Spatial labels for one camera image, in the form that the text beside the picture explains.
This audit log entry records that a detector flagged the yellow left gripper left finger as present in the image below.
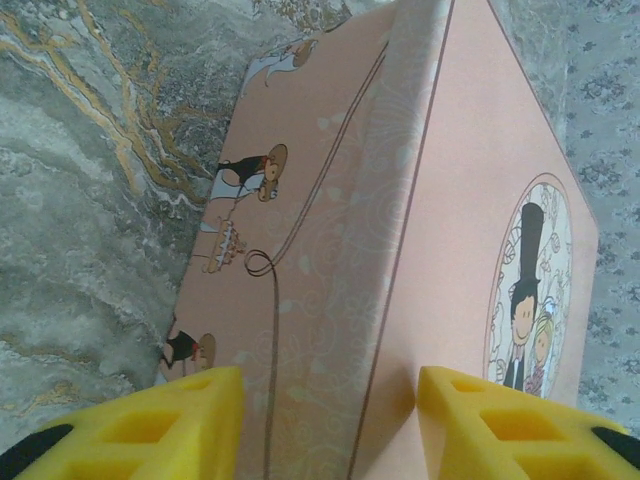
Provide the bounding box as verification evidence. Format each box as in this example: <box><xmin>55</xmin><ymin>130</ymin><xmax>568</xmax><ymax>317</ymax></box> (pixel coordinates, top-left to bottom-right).
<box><xmin>0</xmin><ymin>366</ymin><xmax>245</xmax><ymax>480</ymax></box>

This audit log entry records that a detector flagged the pink wedding cartoon box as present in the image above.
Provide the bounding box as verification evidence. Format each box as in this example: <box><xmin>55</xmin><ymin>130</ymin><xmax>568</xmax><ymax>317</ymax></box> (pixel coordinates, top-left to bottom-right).
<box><xmin>154</xmin><ymin>0</ymin><xmax>600</xmax><ymax>480</ymax></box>

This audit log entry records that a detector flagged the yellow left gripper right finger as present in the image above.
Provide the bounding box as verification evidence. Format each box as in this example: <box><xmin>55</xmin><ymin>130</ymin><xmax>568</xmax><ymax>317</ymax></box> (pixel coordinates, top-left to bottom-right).
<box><xmin>416</xmin><ymin>364</ymin><xmax>640</xmax><ymax>480</ymax></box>

